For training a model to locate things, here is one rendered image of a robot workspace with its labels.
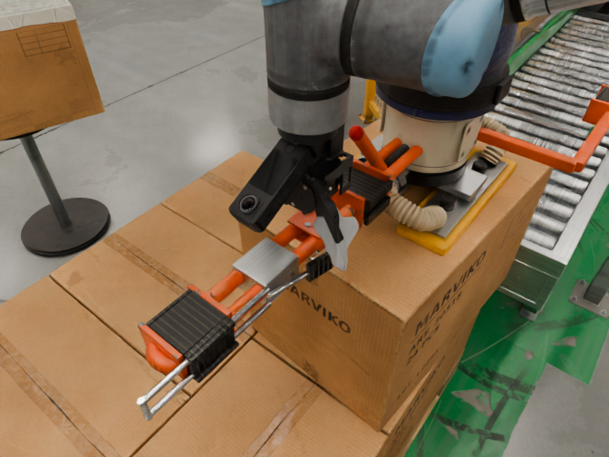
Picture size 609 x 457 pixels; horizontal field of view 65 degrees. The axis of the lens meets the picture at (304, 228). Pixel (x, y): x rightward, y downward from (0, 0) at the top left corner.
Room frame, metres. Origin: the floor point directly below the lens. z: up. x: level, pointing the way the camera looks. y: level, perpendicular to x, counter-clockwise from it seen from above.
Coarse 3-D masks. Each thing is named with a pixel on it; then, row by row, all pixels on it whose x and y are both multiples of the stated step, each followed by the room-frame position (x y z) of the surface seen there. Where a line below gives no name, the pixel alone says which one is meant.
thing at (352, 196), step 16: (352, 176) 0.63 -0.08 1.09; (368, 176) 0.63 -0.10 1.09; (384, 176) 0.61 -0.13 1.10; (336, 192) 0.58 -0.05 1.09; (352, 192) 0.57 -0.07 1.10; (368, 192) 0.58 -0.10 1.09; (384, 192) 0.58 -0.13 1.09; (368, 208) 0.55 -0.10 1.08; (384, 208) 0.59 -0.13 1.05; (368, 224) 0.55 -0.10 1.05
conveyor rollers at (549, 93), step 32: (576, 32) 2.69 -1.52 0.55; (608, 32) 2.68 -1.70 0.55; (544, 64) 2.27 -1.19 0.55; (576, 64) 2.26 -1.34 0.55; (608, 64) 2.26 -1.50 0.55; (512, 96) 1.99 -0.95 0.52; (544, 96) 1.93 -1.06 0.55; (576, 96) 1.93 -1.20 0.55; (512, 128) 1.71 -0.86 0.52; (544, 128) 1.67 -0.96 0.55; (576, 128) 1.67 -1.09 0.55; (544, 192) 1.28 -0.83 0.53; (576, 192) 1.30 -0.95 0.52; (544, 224) 1.11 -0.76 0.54
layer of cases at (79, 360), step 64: (192, 192) 1.26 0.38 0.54; (128, 256) 0.97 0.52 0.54; (192, 256) 0.97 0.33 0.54; (0, 320) 0.74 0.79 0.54; (64, 320) 0.74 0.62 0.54; (128, 320) 0.74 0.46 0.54; (0, 384) 0.55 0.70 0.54; (64, 384) 0.55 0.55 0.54; (128, 384) 0.55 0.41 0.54; (192, 384) 0.55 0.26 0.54; (256, 384) 0.55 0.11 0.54; (320, 384) 0.56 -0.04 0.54; (0, 448) 0.41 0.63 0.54; (64, 448) 0.41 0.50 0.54; (128, 448) 0.41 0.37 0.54; (192, 448) 0.41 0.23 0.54; (256, 448) 0.41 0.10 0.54; (320, 448) 0.41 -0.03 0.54; (384, 448) 0.43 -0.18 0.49
